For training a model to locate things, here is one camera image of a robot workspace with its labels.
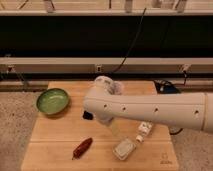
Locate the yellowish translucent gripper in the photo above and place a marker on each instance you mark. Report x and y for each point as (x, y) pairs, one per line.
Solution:
(116, 130)

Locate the translucent plastic cup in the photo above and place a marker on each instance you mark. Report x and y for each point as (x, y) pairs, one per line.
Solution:
(119, 87)

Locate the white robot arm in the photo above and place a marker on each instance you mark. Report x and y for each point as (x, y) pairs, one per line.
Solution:
(185, 110)

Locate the white wall outlet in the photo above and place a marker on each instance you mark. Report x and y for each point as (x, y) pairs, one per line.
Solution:
(99, 69)

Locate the green ceramic bowl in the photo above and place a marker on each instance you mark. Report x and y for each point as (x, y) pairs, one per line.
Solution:
(52, 101)

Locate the black smartphone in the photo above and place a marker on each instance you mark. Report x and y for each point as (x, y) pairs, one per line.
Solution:
(87, 116)

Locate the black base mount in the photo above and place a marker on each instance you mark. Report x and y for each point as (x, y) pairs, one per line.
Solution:
(166, 87)

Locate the white plastic bottle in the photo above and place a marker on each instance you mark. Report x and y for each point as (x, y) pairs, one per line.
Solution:
(144, 130)

